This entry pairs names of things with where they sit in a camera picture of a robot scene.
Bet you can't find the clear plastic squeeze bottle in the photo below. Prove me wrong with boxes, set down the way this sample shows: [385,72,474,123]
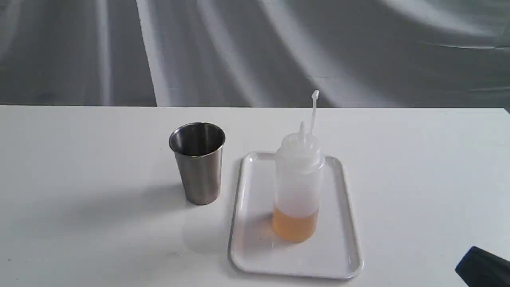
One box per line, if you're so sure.
[273,90,326,243]

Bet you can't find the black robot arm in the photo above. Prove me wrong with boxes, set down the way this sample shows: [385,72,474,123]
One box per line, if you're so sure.
[455,246,510,287]

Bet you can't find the stainless steel cup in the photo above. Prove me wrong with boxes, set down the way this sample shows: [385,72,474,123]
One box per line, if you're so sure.
[168,122,226,205]

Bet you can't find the white plastic tray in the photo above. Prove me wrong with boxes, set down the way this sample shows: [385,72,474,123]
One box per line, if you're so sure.
[228,151,365,280]

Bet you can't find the grey draped backdrop cloth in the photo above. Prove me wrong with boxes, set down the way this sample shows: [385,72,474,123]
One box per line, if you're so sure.
[0,0,510,110]

